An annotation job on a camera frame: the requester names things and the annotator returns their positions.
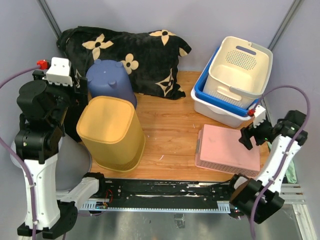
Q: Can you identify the aluminium frame rail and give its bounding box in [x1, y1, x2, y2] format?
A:
[268, 0, 304, 51]
[36, 0, 62, 39]

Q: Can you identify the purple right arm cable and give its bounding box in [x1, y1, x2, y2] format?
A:
[248, 85, 312, 240]

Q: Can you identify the yellow slatted basket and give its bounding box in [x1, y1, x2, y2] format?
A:
[76, 96, 146, 172]

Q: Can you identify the black floral pillow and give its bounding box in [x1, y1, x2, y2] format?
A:
[56, 26, 192, 100]

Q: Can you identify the beige perforated basket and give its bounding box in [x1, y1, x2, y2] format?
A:
[203, 36, 273, 109]

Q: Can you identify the pink small tray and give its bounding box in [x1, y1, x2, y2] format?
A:
[195, 124, 261, 178]

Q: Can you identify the green cloth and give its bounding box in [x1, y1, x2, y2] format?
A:
[267, 141, 301, 184]

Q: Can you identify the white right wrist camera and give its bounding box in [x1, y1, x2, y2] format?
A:
[247, 105, 267, 128]

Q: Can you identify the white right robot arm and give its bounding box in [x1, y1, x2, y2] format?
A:
[226, 110, 308, 224]

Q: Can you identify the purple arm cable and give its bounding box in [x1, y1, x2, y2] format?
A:
[248, 85, 312, 240]
[0, 65, 42, 240]

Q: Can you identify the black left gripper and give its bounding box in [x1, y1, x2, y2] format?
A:
[34, 69, 89, 125]

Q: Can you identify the grey bucket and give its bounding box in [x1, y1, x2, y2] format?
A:
[9, 130, 92, 191]

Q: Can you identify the black large bucket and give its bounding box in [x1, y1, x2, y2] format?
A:
[64, 100, 86, 143]

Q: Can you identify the blue bucket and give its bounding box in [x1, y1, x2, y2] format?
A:
[86, 59, 137, 107]

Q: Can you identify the blue rimmed white tub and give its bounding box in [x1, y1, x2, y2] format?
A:
[190, 48, 258, 128]

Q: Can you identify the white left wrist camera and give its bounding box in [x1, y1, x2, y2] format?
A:
[36, 57, 74, 87]

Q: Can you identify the right aluminium frame rail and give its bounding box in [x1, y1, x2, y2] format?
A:
[268, 0, 304, 51]

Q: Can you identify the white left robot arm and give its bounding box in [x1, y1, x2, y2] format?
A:
[14, 79, 107, 240]

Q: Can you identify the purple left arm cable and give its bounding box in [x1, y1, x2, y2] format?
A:
[0, 65, 42, 240]

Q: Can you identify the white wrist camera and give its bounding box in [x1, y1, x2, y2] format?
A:
[36, 57, 74, 87]
[247, 105, 267, 128]

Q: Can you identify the black mounting rail plate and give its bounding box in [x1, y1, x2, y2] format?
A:
[83, 178, 231, 212]

